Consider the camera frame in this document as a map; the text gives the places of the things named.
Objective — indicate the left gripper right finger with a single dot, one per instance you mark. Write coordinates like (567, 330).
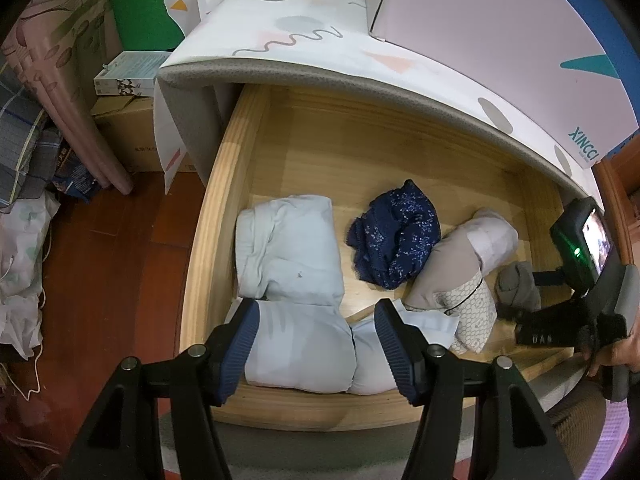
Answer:
(429, 377)

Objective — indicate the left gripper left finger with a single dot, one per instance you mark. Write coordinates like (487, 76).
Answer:
(202, 378)

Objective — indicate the wooden drawer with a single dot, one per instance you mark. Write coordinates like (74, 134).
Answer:
(283, 141)

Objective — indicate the person's right hand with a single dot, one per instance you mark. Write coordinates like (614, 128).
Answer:
(625, 352)

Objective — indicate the pale blue folded underwear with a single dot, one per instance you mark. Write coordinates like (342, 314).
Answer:
(286, 250)

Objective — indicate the brown wooden furniture frame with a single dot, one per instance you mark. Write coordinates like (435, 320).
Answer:
(618, 181)

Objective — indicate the pink leaf pattern curtain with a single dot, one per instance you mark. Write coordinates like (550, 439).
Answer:
(55, 48)

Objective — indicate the patterned white table cover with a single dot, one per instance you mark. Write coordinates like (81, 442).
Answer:
(324, 44)

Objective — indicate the white patterned plastic bag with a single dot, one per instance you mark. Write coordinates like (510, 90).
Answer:
(23, 231)

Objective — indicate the beige honeycomb pattern underwear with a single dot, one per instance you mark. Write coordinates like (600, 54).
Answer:
(451, 282)

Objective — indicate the navy floral lace underwear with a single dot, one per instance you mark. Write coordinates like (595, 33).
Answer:
(394, 237)

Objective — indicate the camera with lit screen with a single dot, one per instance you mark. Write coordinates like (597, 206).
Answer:
(585, 244)

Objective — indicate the brown cardboard box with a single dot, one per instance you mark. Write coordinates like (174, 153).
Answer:
(126, 123)

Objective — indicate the small white teal boxes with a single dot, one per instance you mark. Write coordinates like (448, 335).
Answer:
(131, 73)

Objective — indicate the white folded underwear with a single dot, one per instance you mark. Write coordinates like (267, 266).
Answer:
(493, 239)

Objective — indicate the pale blue underwear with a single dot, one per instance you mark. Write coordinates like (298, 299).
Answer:
(286, 250)
(314, 349)

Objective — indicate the grey ribbed underwear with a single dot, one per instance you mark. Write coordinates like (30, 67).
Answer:
(516, 291)

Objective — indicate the white XINCCI cardboard box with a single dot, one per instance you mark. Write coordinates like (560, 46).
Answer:
(568, 65)

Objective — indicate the stacked grey checked cloths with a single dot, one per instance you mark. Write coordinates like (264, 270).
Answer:
(29, 142)

